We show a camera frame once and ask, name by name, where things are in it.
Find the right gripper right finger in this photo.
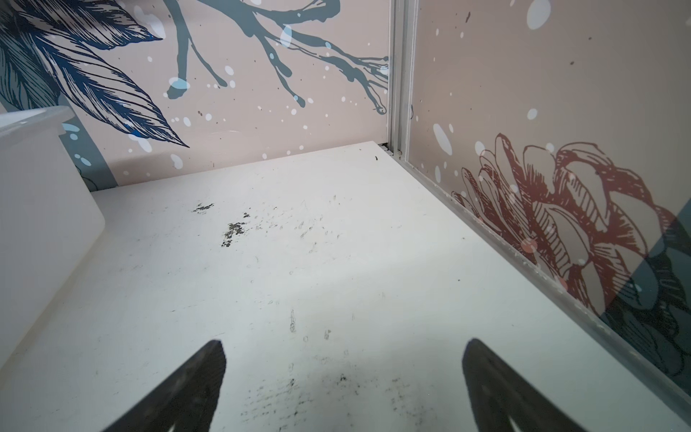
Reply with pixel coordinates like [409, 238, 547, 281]
[462, 338, 585, 432]

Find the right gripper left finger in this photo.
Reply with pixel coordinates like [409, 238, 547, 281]
[107, 340, 227, 431]

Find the white plastic bin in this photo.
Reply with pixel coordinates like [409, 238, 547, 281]
[1, 106, 105, 364]

